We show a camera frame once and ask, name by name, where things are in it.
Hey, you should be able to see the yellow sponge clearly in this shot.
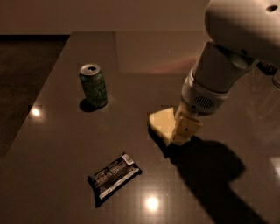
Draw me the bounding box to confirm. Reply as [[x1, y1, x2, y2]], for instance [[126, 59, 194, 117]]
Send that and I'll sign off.
[[149, 108, 175, 145]]

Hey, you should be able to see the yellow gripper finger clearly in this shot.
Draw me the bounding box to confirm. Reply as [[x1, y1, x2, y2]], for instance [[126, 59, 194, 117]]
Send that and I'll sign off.
[[171, 102, 202, 145]]

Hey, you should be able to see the green soda can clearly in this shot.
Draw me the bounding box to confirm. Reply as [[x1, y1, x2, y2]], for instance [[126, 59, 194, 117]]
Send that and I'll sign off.
[[80, 63, 108, 109]]

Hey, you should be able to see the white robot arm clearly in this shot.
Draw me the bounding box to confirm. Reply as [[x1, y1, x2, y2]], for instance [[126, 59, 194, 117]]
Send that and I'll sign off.
[[171, 0, 280, 145]]

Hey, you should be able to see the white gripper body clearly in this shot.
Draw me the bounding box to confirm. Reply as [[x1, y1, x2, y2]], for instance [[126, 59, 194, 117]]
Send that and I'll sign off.
[[181, 71, 228, 116]]

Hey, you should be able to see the black wire basket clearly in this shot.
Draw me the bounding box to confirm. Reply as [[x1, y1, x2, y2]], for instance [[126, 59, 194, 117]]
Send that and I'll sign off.
[[256, 61, 277, 76]]

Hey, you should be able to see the black rxbar chocolate wrapper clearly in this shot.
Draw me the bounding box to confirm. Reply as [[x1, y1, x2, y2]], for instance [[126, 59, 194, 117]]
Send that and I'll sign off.
[[87, 152, 142, 207]]

